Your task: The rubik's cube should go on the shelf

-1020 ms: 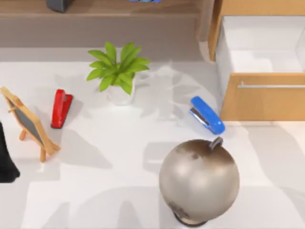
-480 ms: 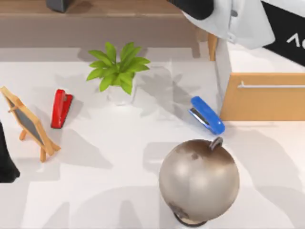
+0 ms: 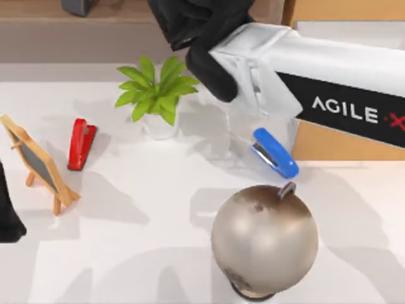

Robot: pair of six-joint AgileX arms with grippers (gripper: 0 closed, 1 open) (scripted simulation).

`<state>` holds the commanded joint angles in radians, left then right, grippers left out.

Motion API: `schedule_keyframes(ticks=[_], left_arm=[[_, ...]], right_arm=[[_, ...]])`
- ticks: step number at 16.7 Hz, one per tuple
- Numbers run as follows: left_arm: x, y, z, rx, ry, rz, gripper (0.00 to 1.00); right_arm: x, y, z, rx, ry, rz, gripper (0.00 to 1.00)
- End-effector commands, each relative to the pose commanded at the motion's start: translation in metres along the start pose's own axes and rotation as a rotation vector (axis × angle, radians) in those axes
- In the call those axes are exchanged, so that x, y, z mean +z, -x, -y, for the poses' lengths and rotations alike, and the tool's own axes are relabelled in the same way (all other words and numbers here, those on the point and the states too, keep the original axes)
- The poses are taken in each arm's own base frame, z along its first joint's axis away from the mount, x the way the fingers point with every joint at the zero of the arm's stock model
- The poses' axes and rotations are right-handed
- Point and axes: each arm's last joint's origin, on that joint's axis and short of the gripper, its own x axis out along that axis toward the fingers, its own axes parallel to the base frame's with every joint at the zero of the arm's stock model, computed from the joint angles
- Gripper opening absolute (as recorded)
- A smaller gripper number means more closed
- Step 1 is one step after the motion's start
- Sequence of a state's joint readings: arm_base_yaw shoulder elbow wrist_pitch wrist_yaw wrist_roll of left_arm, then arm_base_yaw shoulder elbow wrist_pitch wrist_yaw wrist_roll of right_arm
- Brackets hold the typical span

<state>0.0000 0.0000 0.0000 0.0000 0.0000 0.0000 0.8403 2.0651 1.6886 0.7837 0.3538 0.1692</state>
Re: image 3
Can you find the green plant in white pot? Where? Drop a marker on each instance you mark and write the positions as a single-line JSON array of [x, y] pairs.
[[156, 95]]

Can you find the blue stapler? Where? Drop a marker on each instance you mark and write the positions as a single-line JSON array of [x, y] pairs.
[[278, 155]]

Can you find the grey brown globe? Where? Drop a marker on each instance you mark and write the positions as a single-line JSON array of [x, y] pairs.
[[265, 237]]

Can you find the red stapler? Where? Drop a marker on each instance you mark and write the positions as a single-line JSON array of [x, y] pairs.
[[80, 145]]

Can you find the wooden framed blackboard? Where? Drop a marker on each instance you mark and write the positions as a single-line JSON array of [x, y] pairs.
[[34, 158]]

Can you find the dark grey object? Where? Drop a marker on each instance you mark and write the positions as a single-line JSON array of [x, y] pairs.
[[77, 6]]

